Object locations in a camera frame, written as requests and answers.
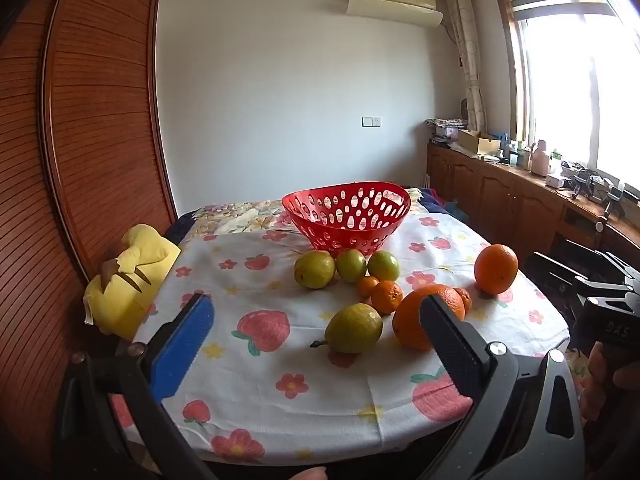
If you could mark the person's right hand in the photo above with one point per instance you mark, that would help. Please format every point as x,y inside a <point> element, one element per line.
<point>595,385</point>

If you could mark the patterned beige curtain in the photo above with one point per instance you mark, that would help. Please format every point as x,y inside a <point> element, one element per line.
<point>467,60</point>

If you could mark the floral quilt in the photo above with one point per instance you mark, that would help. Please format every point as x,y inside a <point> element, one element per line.
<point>235,217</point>

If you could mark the white wall switch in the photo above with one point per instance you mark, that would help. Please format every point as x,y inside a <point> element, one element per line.
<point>371,121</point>

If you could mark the green apple middle rear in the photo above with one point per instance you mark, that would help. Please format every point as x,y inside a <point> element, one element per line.
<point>351,265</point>

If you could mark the small tangerine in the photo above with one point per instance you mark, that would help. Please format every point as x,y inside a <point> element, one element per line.
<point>465,296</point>
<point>386,296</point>
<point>368,286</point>

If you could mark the yellow-green pear with stem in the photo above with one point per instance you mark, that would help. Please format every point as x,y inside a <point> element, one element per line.
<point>353,328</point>

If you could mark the wall air conditioner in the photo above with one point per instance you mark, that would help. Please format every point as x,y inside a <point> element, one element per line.
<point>395,2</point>

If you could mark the open cardboard box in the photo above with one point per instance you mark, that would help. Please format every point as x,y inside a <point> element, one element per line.
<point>477,142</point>

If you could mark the wooden louvered wardrobe door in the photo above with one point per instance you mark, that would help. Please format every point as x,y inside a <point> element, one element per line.
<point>85,110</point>

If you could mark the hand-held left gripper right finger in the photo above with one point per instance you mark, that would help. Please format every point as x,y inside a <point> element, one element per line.
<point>452,350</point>

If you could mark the person's left hand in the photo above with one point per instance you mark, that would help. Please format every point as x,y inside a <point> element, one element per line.
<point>305,474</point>

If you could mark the pink kettle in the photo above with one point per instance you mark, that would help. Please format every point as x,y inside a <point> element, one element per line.
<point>540,160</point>

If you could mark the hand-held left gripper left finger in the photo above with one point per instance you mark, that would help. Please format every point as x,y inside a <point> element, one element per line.
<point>182,345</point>

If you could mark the yellow plush toy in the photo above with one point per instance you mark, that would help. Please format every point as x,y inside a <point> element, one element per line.
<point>125,285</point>

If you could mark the red perforated plastic basket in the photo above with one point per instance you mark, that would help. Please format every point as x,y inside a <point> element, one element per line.
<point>345,240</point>

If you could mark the long wooden cabinet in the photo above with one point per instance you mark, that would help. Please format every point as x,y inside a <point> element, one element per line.
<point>500,200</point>

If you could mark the medium orange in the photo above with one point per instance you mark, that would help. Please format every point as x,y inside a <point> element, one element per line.
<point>496,268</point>

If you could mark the large yellow-green pear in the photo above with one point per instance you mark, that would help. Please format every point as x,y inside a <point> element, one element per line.
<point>314,269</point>

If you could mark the strawberry printed white cloth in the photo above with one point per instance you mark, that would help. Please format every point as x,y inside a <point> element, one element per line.
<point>280,400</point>

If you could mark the large orange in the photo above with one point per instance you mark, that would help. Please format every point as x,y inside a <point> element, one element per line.
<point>412,320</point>

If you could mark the folded patterned cloth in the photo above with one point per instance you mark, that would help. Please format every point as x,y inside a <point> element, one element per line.
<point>445,123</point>

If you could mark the wooden framed window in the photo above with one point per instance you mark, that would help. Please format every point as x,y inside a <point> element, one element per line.
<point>560,70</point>

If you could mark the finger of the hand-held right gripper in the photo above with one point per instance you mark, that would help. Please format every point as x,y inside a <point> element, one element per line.
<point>620,270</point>
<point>555,275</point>

